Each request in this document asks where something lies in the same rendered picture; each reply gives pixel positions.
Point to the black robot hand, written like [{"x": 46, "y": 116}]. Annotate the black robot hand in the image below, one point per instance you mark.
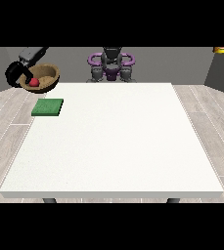
[{"x": 11, "y": 74}]

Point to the brown wooden bowl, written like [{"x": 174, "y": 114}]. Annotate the brown wooden bowl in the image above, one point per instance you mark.
[{"x": 47, "y": 80}]

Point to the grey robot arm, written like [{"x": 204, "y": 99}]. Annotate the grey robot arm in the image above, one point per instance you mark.
[{"x": 32, "y": 54}]

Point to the small red ball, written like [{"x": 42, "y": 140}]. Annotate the small red ball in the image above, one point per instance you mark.
[{"x": 34, "y": 82}]

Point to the green square pad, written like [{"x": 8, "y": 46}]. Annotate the green square pad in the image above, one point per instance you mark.
[{"x": 47, "y": 107}]

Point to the yellow cup with melon print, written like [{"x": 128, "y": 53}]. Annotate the yellow cup with melon print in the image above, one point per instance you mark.
[{"x": 221, "y": 49}]

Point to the grey robot trunk purple rings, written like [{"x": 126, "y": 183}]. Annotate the grey robot trunk purple rings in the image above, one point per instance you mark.
[{"x": 111, "y": 70}]

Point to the dark table leg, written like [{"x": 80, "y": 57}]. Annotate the dark table leg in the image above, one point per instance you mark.
[
  {"x": 49, "y": 200},
  {"x": 173, "y": 200}
]

